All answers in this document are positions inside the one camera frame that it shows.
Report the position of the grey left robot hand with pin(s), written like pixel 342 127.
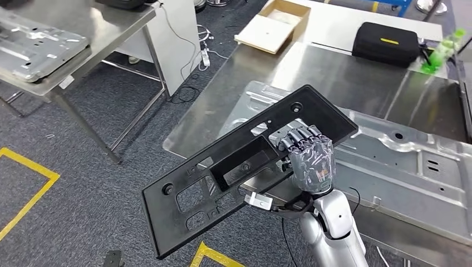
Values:
pixel 113 259

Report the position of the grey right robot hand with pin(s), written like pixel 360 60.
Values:
pixel 313 166

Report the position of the black plastic panel part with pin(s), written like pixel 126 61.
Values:
pixel 313 107

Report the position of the stamped sheet metal part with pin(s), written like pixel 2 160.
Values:
pixel 37 51
pixel 405 177

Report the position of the steel workbench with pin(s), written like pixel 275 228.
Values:
pixel 332 73

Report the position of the black moulded part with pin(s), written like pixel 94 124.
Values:
pixel 121 3

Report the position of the yellow floor tape square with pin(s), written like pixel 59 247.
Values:
pixel 201 254
pixel 375 6
pixel 51 176

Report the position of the black case with yellow label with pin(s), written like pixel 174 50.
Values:
pixel 383 51

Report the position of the white table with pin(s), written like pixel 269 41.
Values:
pixel 332 25

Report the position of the pale wooden tray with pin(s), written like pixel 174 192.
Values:
pixel 284 16

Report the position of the white power strip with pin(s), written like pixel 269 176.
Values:
pixel 205 58

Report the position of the green plastic bottle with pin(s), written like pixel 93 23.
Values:
pixel 440 53

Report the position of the white cabinet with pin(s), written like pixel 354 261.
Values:
pixel 177 44

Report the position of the blue metal cart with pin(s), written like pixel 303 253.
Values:
pixel 403 5

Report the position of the white shoe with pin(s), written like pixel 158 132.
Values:
pixel 134 59

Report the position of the steel table with legs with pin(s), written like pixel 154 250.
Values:
pixel 110 22

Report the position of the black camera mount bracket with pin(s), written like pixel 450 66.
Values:
pixel 293 208

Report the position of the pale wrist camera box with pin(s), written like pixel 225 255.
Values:
pixel 258 201

